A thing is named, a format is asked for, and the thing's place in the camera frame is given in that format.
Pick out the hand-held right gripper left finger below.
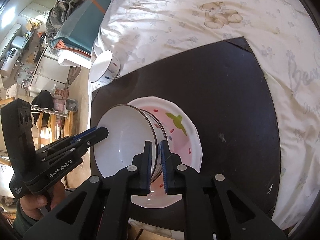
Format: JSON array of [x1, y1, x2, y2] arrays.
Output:
[[22, 141, 153, 240]]

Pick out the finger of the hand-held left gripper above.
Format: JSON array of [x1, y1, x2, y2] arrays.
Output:
[[40, 127, 109, 162], [36, 127, 98, 153]]

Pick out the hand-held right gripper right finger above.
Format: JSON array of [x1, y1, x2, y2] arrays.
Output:
[[161, 140, 287, 240]]

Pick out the large white bowl dark rim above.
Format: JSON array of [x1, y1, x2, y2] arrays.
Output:
[[93, 104, 168, 182]]

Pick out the large pink strawberry plate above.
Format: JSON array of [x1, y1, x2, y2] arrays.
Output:
[[126, 96, 203, 208]]

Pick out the small white bowl dark rim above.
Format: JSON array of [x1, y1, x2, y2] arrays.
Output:
[[88, 50, 121, 85]]

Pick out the person's left forearm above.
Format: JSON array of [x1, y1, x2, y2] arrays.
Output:
[[12, 201, 44, 235]]

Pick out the person's left hand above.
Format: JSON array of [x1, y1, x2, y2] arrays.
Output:
[[20, 180, 66, 212]]

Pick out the wooden rack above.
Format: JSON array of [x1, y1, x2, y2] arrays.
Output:
[[32, 105, 74, 150]]

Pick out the pink box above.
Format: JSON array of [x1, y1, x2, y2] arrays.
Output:
[[54, 89, 69, 112]]

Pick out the black garment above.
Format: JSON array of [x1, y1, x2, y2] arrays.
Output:
[[31, 90, 54, 123]]

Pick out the white flat box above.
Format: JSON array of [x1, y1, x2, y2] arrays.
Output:
[[59, 52, 93, 69]]

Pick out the white cabinet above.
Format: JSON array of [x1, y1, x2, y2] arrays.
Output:
[[29, 46, 75, 98]]

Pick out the white kitchen appliance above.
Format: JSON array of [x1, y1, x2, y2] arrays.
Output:
[[0, 36, 24, 79]]

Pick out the salmon folded cloth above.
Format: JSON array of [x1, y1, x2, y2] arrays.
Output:
[[55, 41, 92, 57]]

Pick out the black mat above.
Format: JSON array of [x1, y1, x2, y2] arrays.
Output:
[[89, 36, 282, 232]]

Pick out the teal folded blanket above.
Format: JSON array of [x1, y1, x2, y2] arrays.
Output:
[[54, 0, 115, 58]]

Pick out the camouflage cloth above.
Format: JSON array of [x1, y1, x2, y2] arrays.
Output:
[[45, 0, 87, 48]]

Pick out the white printed blanket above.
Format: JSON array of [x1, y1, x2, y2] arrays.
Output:
[[87, 0, 320, 230]]

